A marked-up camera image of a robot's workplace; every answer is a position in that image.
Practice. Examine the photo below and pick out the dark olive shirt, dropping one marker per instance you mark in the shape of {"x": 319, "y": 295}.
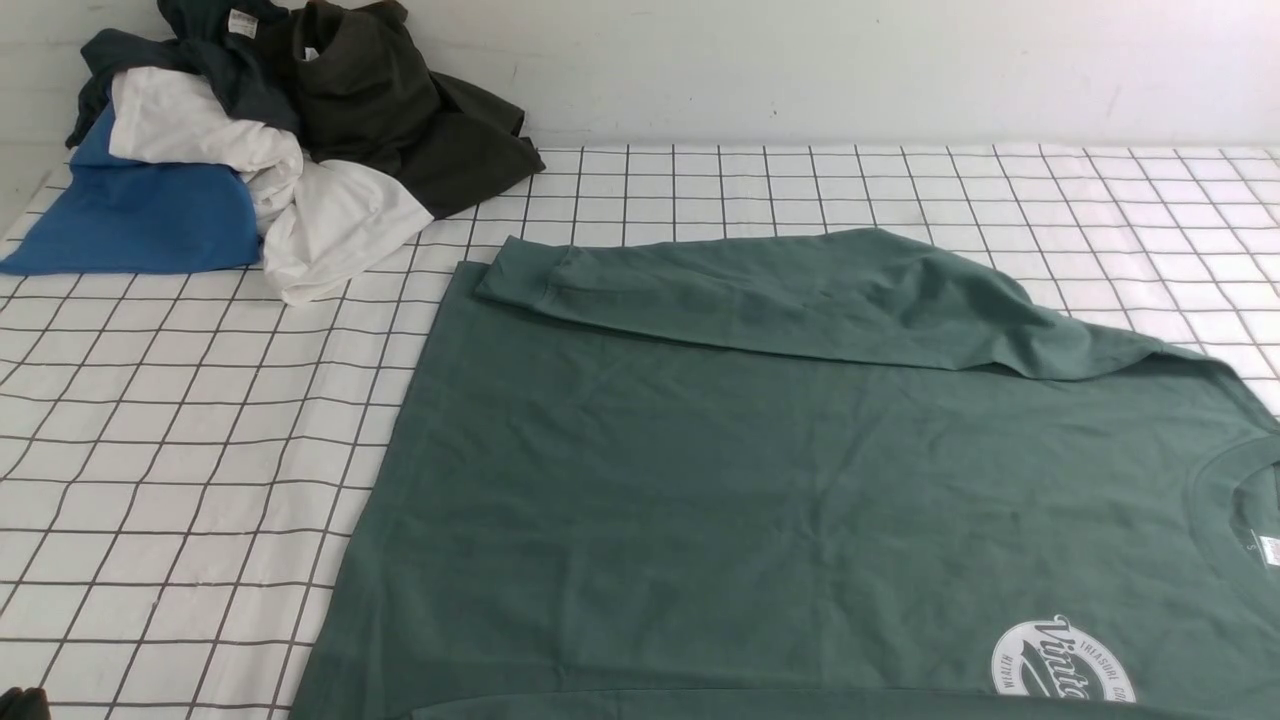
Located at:
{"x": 365, "y": 94}

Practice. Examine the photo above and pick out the blue shirt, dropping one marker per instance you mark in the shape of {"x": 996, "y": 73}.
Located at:
{"x": 120, "y": 216}

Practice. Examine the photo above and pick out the green long-sleeved shirt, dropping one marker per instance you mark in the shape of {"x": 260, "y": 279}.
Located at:
{"x": 845, "y": 476}

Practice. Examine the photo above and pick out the white grid tablecloth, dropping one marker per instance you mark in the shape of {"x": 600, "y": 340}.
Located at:
{"x": 184, "y": 456}

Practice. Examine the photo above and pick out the dark teal shirt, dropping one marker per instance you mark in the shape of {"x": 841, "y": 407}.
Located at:
{"x": 212, "y": 39}

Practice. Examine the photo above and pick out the dark object at corner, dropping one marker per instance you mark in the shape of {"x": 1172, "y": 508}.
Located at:
{"x": 24, "y": 704}

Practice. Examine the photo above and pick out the white shirt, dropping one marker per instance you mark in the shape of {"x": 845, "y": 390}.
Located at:
{"x": 322, "y": 222}

